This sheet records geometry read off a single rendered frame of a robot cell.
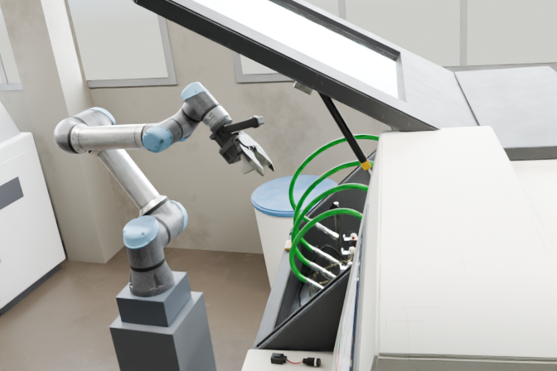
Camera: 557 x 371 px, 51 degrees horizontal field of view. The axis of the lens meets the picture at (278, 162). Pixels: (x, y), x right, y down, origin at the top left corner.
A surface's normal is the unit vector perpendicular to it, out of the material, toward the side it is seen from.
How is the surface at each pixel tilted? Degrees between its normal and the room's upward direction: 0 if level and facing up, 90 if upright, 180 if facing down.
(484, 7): 90
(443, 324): 0
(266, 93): 90
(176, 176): 90
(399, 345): 0
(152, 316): 90
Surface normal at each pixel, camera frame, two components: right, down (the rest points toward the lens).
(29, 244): 0.93, 0.03
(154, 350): -0.29, 0.37
